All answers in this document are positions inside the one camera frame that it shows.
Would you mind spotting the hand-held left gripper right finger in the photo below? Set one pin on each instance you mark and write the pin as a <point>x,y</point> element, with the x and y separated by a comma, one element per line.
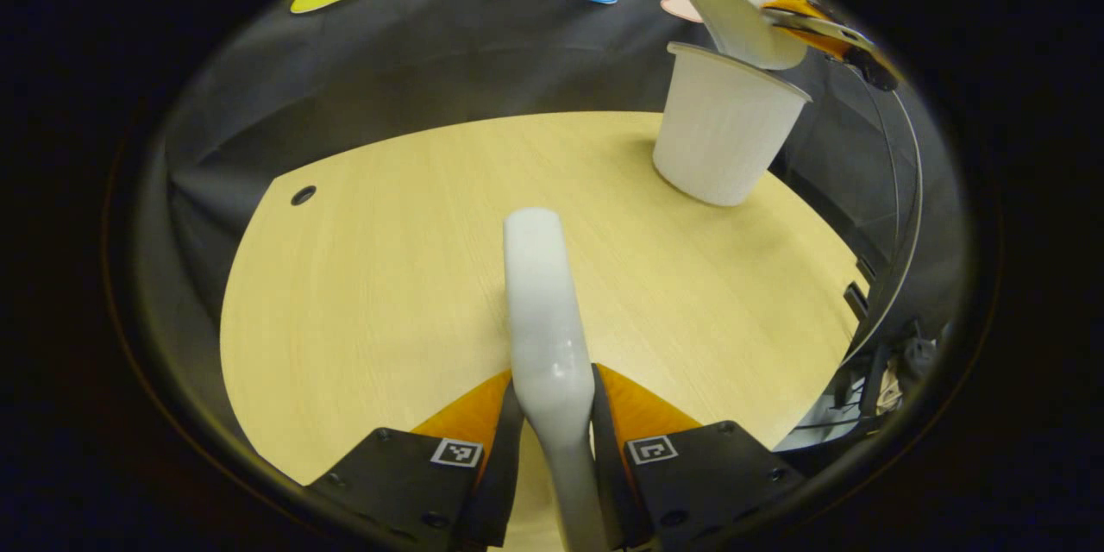
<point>611,483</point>

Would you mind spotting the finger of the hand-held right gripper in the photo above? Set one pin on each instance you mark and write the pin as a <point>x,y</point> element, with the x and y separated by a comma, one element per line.
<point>867,60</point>
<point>802,7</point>

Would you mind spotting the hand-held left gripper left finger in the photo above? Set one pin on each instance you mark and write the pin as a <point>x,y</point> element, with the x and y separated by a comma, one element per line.
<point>502,483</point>

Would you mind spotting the white plastic dustpan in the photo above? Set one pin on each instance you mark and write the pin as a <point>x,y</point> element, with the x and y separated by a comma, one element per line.
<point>742,17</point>

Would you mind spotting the white ribbed garbage bin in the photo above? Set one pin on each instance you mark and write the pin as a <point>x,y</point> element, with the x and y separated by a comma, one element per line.
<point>720,129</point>

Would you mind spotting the small white broom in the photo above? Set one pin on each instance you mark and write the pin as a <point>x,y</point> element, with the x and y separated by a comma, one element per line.
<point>548,319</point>

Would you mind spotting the light wooden desktop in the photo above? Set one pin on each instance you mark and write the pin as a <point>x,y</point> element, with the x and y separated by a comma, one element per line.
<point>397,276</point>

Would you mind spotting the black backdrop cloth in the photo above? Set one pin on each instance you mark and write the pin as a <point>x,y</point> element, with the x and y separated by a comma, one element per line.
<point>431,60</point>

